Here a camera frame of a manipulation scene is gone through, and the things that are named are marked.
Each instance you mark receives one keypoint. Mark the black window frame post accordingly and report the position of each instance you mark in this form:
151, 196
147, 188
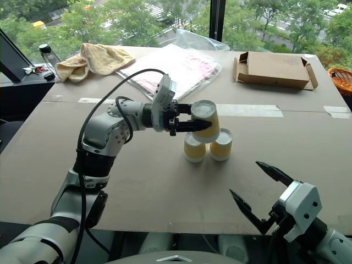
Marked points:
217, 19

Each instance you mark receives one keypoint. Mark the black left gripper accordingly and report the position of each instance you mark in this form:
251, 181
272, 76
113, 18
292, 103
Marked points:
171, 115

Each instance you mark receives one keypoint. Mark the silver robot torso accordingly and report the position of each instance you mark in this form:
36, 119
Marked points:
176, 258

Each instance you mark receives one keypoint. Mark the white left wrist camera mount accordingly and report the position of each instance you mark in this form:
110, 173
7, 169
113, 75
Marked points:
162, 94

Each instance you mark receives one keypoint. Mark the short white tape strip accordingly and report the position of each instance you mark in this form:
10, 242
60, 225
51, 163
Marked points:
337, 112

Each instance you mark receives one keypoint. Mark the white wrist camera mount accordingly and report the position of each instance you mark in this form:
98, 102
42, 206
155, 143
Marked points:
302, 203
162, 94

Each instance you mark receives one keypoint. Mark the clear plastic bag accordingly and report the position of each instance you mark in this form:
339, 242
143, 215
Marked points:
178, 66

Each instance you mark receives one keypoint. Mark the flat open cardboard box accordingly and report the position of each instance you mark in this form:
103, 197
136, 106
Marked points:
272, 70

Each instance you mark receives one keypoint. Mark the cream yellow towel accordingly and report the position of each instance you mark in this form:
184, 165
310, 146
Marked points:
96, 61

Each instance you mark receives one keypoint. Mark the long white tape strip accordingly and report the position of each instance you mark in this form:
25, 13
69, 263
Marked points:
248, 110

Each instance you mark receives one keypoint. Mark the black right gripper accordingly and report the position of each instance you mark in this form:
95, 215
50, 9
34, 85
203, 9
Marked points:
281, 220

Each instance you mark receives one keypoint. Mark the clear bottle with black cap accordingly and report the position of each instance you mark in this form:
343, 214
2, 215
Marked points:
49, 56

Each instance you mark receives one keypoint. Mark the faint white tape strip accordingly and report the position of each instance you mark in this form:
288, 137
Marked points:
93, 100

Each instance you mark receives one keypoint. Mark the orange woven basket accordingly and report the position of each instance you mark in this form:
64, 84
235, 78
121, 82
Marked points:
342, 81

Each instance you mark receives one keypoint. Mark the small black round cap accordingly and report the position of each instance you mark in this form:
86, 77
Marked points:
49, 76

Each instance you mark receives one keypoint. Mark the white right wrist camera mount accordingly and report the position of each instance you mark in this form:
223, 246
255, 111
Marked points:
302, 203

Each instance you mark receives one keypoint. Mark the black side ledge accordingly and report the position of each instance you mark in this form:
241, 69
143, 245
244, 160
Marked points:
16, 82

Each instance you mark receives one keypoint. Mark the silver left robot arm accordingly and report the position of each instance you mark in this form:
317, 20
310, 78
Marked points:
103, 129

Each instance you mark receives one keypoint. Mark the dark rounded shape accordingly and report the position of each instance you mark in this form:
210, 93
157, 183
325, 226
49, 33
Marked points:
232, 247

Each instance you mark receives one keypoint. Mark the keys with red tags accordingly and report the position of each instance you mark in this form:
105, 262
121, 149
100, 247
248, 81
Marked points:
34, 70

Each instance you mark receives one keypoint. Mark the yellow paper cup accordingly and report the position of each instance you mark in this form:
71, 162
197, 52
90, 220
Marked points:
207, 123
194, 149
221, 147

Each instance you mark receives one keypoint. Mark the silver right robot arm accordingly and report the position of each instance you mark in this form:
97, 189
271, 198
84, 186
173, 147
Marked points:
334, 244

